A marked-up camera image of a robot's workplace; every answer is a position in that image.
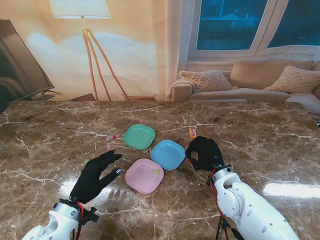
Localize red black arm cables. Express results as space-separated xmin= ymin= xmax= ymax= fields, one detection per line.
xmin=71 ymin=201 xmax=85 ymax=240
xmin=207 ymin=169 xmax=246 ymax=240

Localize blue square plastic dish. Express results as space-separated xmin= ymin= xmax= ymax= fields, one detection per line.
xmin=150 ymin=139 xmax=187 ymax=171

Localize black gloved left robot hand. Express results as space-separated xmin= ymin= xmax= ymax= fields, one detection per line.
xmin=69 ymin=149 xmax=124 ymax=205

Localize pink square plastic dish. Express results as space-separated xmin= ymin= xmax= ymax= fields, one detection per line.
xmin=124 ymin=158 xmax=165 ymax=195

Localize cream knitted cushion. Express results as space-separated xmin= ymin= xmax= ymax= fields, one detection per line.
xmin=263 ymin=65 xmax=320 ymax=94
xmin=178 ymin=69 xmax=233 ymax=93

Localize low wooden tv cabinet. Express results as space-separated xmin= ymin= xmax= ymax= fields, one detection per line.
xmin=67 ymin=93 xmax=97 ymax=102

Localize wooden tripod floor lamp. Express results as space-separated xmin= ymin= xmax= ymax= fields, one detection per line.
xmin=49 ymin=0 xmax=131 ymax=102

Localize cream throw blanket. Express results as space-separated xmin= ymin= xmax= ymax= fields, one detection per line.
xmin=166 ymin=78 xmax=197 ymax=98

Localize sheer white curtain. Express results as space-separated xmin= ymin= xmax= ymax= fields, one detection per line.
xmin=163 ymin=0 xmax=198 ymax=101

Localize red black left arm cables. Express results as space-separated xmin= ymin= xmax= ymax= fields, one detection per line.
xmin=71 ymin=201 xmax=85 ymax=240

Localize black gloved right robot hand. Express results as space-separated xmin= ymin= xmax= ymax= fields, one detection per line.
xmin=184 ymin=136 xmax=225 ymax=172

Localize flat screen television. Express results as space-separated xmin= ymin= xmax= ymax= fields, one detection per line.
xmin=0 ymin=18 xmax=62 ymax=108

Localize beige sofa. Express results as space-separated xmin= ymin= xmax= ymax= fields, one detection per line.
xmin=169 ymin=59 xmax=320 ymax=118

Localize red black right arm cables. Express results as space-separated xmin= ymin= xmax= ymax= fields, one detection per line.
xmin=207 ymin=169 xmax=246 ymax=240

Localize white framed window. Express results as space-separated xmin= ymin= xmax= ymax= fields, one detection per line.
xmin=187 ymin=0 xmax=320 ymax=61

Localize green square plastic dish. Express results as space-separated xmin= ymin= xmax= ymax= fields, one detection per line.
xmin=123 ymin=124 xmax=157 ymax=151

